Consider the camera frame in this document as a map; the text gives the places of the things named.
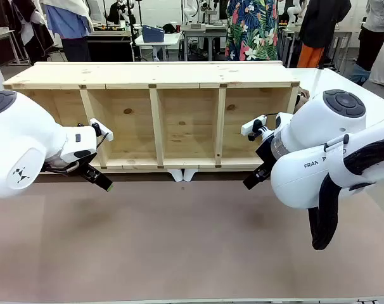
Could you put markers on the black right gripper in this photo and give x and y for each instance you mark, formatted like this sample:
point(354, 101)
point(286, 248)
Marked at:
point(268, 155)

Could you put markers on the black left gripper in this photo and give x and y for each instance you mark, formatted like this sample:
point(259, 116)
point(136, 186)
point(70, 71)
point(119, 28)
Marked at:
point(88, 172)

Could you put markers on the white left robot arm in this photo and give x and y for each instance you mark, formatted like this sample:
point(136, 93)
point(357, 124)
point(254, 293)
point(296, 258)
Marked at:
point(21, 142)

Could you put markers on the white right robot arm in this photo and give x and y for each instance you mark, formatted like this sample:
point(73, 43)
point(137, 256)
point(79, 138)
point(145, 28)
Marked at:
point(306, 177)

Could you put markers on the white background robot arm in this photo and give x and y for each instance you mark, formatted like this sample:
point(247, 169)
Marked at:
point(294, 11)

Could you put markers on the light wooden shelf unit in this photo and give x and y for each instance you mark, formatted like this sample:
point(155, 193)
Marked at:
point(185, 73)

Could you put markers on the black cabinet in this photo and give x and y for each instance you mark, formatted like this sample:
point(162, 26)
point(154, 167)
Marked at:
point(111, 47)

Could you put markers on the person in floral shirt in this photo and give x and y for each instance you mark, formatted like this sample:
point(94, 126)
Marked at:
point(252, 28)

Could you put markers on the blue box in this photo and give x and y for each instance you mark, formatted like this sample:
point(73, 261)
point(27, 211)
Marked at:
point(152, 34)

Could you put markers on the black tripod stand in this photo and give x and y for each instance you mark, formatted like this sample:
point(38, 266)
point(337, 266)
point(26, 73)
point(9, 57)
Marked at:
point(133, 28)

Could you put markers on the grey desk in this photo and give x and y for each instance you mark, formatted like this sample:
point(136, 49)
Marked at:
point(201, 31)

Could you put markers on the white table with blue box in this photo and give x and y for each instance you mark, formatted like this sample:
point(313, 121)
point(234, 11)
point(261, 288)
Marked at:
point(171, 39)

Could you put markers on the person in blue shirt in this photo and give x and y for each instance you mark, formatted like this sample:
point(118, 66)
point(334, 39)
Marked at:
point(68, 22)

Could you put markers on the black cap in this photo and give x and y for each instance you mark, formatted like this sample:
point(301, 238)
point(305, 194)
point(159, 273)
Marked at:
point(170, 28)

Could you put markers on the person with orange trousers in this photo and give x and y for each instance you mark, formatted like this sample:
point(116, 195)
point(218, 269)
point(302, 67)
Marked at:
point(322, 22)

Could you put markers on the white framed table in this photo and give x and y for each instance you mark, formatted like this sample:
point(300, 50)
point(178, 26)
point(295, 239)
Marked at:
point(2, 33)

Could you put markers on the person in grey shirt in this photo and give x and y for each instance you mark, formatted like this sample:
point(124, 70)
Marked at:
point(374, 35)

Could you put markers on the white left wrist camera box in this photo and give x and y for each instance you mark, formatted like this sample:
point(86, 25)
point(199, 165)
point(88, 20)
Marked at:
point(104, 128)

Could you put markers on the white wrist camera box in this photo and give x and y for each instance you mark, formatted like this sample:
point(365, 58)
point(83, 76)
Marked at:
point(104, 128)
point(253, 124)

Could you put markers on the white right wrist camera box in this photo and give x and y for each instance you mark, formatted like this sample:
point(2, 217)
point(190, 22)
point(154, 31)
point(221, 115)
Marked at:
point(253, 124)

